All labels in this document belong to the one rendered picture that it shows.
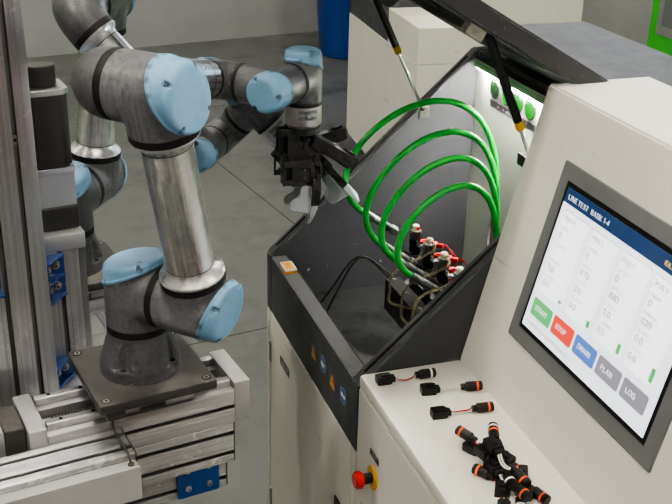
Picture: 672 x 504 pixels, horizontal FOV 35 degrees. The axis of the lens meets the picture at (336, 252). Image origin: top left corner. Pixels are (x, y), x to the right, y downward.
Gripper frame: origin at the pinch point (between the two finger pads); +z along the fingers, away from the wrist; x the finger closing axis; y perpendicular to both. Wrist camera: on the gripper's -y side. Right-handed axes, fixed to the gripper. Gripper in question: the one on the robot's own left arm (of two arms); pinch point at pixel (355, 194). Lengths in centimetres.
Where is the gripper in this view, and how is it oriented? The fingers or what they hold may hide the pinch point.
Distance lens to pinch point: 234.7
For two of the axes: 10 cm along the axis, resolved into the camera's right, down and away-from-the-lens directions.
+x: 1.2, 2.0, -9.7
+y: -7.2, 7.0, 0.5
